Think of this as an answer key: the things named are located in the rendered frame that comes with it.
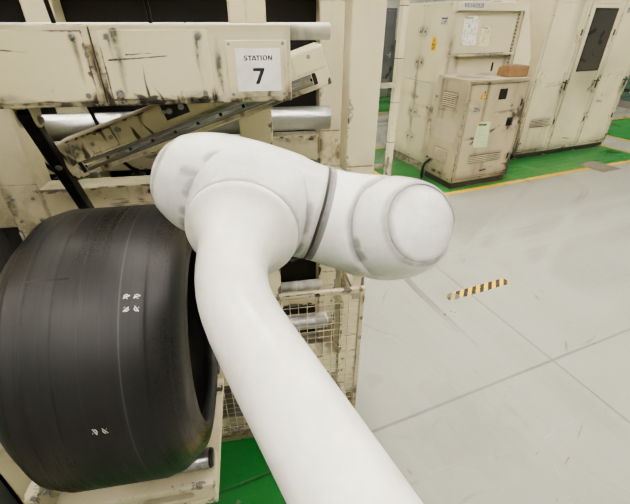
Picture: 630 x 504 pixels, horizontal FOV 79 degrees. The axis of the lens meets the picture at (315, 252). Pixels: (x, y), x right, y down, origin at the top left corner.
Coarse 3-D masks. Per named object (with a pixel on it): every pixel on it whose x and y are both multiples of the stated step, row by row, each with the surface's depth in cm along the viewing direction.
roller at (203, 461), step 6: (204, 450) 89; (210, 450) 89; (198, 456) 88; (204, 456) 88; (210, 456) 88; (198, 462) 88; (204, 462) 88; (210, 462) 88; (192, 468) 88; (198, 468) 88; (204, 468) 88; (54, 492) 84; (60, 492) 84
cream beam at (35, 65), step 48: (0, 48) 69; (48, 48) 70; (96, 48) 72; (144, 48) 73; (192, 48) 74; (288, 48) 77; (0, 96) 73; (48, 96) 74; (96, 96) 76; (144, 96) 77; (192, 96) 78; (240, 96) 80; (288, 96) 82
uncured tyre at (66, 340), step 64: (64, 256) 63; (128, 256) 64; (192, 256) 106; (0, 320) 57; (64, 320) 58; (128, 320) 59; (192, 320) 113; (0, 384) 56; (64, 384) 57; (128, 384) 58; (192, 384) 68; (64, 448) 59; (128, 448) 61; (192, 448) 71
